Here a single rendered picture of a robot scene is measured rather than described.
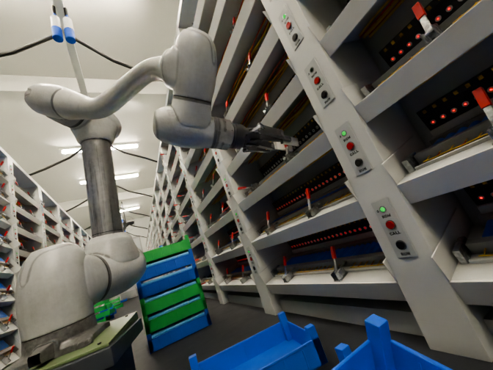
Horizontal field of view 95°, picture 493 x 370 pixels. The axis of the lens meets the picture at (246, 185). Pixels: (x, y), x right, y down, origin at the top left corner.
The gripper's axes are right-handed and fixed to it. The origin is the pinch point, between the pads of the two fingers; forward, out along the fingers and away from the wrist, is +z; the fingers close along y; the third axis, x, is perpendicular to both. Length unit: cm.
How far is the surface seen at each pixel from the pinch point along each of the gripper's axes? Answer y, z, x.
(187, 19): -37, -25, 106
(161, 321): -80, -32, -56
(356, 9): 36.9, -5.0, 8.5
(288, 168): -0.4, -0.9, -9.1
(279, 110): 5.7, -4.8, 8.2
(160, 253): -80, -34, -24
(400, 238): 23.0, 5.0, -35.7
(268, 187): -15.3, -0.5, -9.8
